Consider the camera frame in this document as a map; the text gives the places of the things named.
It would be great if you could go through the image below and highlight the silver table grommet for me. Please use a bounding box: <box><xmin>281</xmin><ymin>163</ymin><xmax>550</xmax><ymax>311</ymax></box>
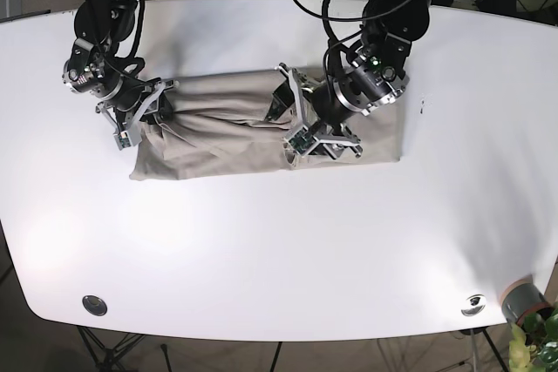
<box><xmin>460</xmin><ymin>294</ymin><xmax>487</xmax><ymax>317</ymax></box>
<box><xmin>82</xmin><ymin>295</ymin><xmax>108</xmax><ymax>316</ymax></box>

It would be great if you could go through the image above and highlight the beige T-shirt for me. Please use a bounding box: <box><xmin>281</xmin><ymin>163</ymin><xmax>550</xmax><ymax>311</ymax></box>
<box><xmin>130</xmin><ymin>71</ymin><xmax>404</xmax><ymax>181</ymax></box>

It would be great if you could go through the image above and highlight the green potted plant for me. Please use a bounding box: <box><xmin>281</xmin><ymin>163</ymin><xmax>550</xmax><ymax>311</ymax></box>
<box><xmin>508</xmin><ymin>307</ymin><xmax>557</xmax><ymax>372</ymax></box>

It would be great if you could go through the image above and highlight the right silver table grommet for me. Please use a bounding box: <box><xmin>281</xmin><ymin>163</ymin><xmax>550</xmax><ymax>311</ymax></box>
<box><xmin>460</xmin><ymin>294</ymin><xmax>487</xmax><ymax>317</ymax></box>

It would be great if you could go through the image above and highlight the grey plant pot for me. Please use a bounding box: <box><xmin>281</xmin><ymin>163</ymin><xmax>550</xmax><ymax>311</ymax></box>
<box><xmin>500</xmin><ymin>278</ymin><xmax>553</xmax><ymax>325</ymax></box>

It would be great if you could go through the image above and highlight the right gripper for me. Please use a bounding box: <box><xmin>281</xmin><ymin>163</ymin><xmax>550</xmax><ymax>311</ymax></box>
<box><xmin>63</xmin><ymin>39</ymin><xmax>180</xmax><ymax>150</ymax></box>

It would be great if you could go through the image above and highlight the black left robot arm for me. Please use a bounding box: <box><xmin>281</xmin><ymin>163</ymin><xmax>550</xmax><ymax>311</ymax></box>
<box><xmin>266</xmin><ymin>0</ymin><xmax>432</xmax><ymax>160</ymax></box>

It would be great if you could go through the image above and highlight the left silver table grommet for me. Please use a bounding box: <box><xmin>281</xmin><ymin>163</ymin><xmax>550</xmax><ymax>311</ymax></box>
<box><xmin>82</xmin><ymin>295</ymin><xmax>108</xmax><ymax>316</ymax></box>

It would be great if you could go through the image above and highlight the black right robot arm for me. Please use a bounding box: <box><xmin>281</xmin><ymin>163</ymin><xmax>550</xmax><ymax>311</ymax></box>
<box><xmin>62</xmin><ymin>0</ymin><xmax>179</xmax><ymax>149</ymax></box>

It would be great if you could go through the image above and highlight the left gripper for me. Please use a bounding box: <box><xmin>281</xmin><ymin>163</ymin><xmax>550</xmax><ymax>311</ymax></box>
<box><xmin>264</xmin><ymin>45</ymin><xmax>409</xmax><ymax>160</ymax></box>

